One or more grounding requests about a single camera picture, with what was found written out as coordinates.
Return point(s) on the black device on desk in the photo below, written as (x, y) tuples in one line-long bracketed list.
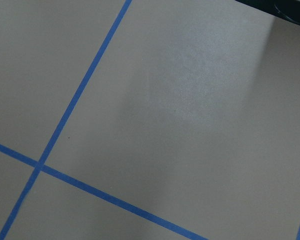
[(288, 10)]

